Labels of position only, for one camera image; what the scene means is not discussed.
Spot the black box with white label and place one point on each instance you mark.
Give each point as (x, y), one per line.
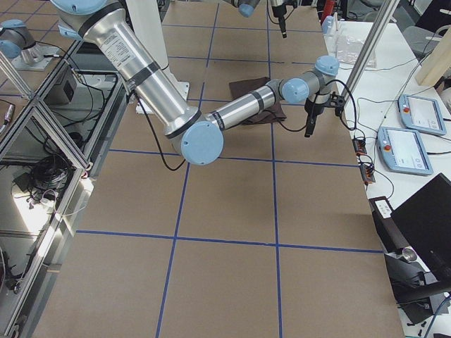
(390, 235)

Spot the aluminium frame post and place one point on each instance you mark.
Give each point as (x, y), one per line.
(375, 33)

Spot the clear plastic tray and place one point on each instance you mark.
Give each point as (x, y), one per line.
(347, 50)

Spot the blue spray bottle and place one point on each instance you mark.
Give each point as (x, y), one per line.
(328, 25)

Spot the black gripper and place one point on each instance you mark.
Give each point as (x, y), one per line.
(313, 110)
(277, 13)

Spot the brown t-shirt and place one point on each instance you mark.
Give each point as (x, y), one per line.
(269, 114)

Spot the upper orange electronics board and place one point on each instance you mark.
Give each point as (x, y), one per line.
(359, 145)

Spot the upper blue teach pendant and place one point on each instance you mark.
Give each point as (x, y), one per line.
(422, 114)

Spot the wooden beam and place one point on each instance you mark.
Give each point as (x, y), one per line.
(436, 64)

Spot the black stand bracket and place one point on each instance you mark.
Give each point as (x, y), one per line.
(417, 292)

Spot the aluminium side frame rail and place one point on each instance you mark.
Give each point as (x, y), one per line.
(55, 130)

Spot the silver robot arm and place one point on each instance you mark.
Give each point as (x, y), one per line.
(247, 7)
(198, 138)

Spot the white pedestal column base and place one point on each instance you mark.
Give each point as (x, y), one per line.
(146, 24)

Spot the black laptop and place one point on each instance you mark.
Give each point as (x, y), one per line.
(424, 221)

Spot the lower orange electronics board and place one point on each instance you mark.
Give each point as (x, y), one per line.
(367, 173)

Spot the orange electronics board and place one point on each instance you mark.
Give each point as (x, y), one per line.
(367, 173)
(359, 145)

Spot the lower blue teach pendant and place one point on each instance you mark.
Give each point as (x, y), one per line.
(403, 151)

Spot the blue teach pendant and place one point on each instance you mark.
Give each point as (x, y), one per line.
(422, 114)
(403, 151)

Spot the silver metal cup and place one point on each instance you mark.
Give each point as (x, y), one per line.
(407, 254)

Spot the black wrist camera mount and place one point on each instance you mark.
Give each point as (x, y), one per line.
(337, 102)

